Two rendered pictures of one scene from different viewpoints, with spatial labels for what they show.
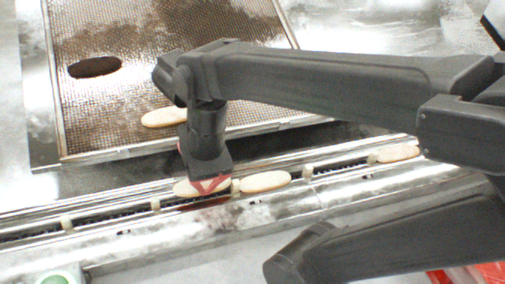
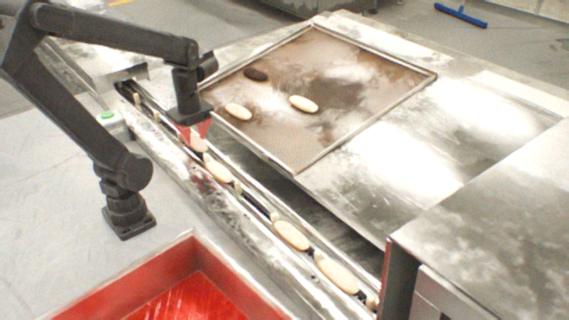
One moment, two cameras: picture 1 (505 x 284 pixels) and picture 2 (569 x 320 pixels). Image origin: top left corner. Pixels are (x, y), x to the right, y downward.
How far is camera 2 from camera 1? 1.11 m
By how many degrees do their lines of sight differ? 57
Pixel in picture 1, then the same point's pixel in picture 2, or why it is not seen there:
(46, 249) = (137, 115)
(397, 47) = (419, 193)
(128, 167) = (212, 128)
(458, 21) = not seen: hidden behind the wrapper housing
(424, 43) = not seen: hidden behind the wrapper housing
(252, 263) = (161, 190)
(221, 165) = (177, 117)
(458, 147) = not seen: hidden behind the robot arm
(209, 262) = (156, 174)
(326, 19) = (405, 139)
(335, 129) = (310, 205)
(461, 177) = (282, 279)
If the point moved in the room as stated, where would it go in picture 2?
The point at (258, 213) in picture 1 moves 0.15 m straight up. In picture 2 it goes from (187, 172) to (177, 118)
